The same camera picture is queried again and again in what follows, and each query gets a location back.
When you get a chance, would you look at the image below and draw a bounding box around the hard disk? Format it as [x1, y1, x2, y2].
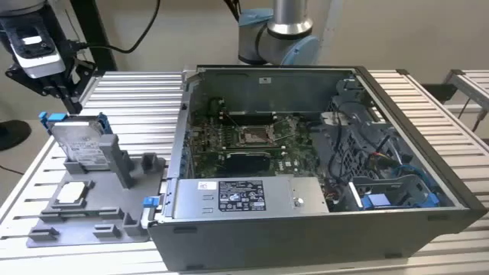
[37, 112, 113, 174]

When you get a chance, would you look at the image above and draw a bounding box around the grey disk bay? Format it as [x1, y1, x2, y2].
[349, 173, 440, 213]

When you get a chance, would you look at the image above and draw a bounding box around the black round floor base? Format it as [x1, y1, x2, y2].
[0, 119, 32, 152]

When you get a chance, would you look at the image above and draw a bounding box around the silver CPU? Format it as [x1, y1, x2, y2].
[56, 182, 88, 205]

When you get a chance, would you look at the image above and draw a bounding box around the grey parts rack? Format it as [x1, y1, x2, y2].
[25, 134, 169, 249]

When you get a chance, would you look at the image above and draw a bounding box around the green RAM stick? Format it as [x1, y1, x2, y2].
[44, 210, 119, 218]

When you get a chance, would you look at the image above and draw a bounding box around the thin metal locking lever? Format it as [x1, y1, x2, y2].
[224, 112, 245, 129]

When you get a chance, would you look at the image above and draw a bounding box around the silver power supply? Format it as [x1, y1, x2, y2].
[171, 176, 331, 222]

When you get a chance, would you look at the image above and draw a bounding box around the CPU socket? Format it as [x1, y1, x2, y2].
[237, 124, 275, 146]

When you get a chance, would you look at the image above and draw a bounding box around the black expansion card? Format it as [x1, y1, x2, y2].
[223, 151, 273, 177]

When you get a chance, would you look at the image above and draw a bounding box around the green motherboard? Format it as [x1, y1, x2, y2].
[185, 113, 320, 178]

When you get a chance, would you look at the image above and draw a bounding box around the black open PC case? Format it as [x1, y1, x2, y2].
[147, 64, 486, 272]

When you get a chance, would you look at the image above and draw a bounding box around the blue carrier in bay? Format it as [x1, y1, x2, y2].
[359, 194, 403, 211]

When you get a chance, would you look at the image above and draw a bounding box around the metal slat side table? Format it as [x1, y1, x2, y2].
[445, 68, 489, 115]

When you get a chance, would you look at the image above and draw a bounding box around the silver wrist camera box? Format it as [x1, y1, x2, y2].
[7, 27, 65, 78]

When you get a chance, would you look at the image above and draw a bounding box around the black stand post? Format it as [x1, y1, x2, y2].
[71, 0, 119, 72]

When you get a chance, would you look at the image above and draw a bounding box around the thick black camera cable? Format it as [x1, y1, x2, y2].
[77, 0, 163, 54]

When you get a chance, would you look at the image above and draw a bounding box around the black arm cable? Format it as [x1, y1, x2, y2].
[223, 0, 245, 22]

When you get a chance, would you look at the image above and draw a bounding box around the black wire bundle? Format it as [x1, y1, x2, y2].
[343, 111, 395, 170]

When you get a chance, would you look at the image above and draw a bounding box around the blue wire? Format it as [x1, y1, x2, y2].
[393, 162, 439, 201]

